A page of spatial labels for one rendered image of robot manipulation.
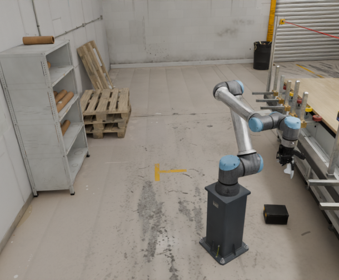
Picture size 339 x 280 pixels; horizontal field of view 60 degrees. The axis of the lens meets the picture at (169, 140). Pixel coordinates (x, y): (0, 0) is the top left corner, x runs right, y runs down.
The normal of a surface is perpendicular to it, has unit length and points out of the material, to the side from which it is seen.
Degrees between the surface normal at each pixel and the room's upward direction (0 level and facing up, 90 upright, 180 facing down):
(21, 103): 90
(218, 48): 90
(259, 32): 90
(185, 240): 0
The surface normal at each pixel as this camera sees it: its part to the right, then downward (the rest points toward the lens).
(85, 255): -0.03, -0.90
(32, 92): 0.04, 0.44
